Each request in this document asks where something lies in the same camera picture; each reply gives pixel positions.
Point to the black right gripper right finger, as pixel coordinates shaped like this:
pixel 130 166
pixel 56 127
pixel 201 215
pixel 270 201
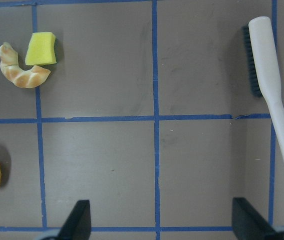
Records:
pixel 248 224

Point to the white hand brush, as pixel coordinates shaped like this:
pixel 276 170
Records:
pixel 263 71

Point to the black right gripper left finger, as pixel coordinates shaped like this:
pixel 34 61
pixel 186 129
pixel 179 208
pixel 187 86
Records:
pixel 78 224

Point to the yellow sponge piece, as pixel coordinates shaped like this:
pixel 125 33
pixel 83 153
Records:
pixel 41 49

